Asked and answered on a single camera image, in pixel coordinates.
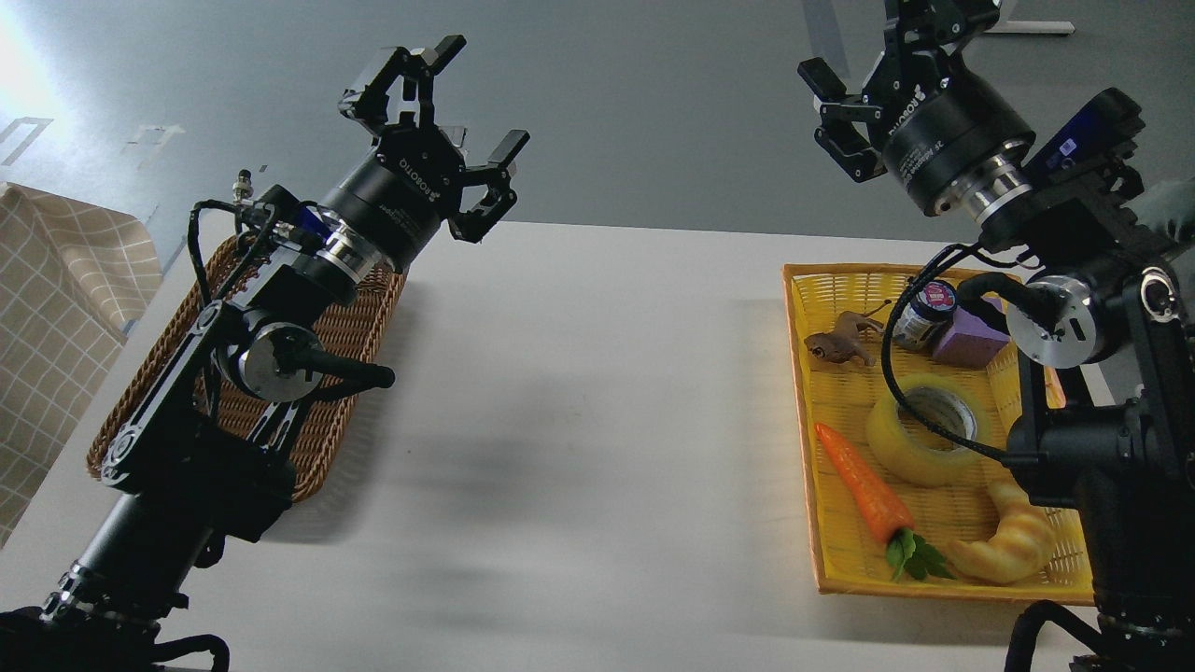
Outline small dark glass jar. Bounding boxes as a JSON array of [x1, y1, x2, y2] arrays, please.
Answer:
[[891, 279, 960, 354]]

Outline beige checkered cloth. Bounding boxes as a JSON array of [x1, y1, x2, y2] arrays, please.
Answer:
[[1, 182, 163, 540]]

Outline purple foam block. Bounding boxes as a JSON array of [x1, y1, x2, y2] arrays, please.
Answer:
[[930, 303, 1010, 369]]

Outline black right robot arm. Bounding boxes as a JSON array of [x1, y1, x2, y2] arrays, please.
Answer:
[[798, 1, 1191, 671]]

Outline toy croissant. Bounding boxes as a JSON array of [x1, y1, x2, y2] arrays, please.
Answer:
[[944, 478, 1055, 584]]

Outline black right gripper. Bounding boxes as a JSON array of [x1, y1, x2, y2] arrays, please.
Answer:
[[798, 1, 1034, 216]]

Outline white metal stand base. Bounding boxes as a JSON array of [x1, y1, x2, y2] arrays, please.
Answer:
[[986, 0, 1076, 37]]

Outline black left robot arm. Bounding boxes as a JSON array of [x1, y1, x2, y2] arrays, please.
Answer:
[[4, 35, 529, 671]]

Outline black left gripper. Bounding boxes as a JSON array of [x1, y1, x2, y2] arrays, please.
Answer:
[[321, 35, 531, 273]]

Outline brown wicker basket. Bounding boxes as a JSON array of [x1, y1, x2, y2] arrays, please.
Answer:
[[86, 233, 407, 503]]

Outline yellow woven tray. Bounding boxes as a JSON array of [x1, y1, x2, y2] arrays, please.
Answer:
[[782, 263, 1093, 607]]

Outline orange toy carrot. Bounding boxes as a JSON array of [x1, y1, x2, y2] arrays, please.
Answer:
[[813, 422, 956, 581]]

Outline yellow tape roll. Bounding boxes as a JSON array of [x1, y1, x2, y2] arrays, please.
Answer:
[[864, 373, 991, 488]]

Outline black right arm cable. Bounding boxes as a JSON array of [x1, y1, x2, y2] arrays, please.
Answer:
[[881, 243, 1028, 463]]

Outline brown toy animal figure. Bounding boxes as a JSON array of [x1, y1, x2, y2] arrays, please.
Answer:
[[802, 301, 891, 367]]

